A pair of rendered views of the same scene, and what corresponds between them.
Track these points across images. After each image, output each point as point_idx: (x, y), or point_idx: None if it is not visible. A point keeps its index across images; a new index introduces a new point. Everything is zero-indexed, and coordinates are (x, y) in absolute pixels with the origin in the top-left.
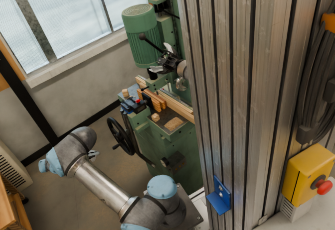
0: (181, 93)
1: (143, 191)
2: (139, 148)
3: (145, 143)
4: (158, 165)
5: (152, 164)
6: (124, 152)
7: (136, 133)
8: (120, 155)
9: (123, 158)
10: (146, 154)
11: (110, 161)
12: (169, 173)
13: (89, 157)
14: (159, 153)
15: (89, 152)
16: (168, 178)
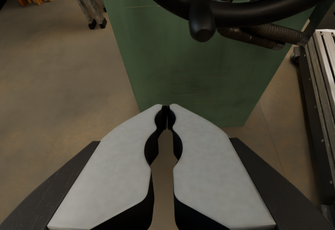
0: None
1: (171, 161)
2: (81, 112)
3: (180, 22)
4: (214, 73)
5: (301, 33)
6: (58, 139)
7: (128, 16)
8: (54, 149)
9: (68, 149)
10: (161, 75)
11: (45, 174)
12: (267, 64)
13: (312, 223)
14: None
15: (146, 175)
16: None
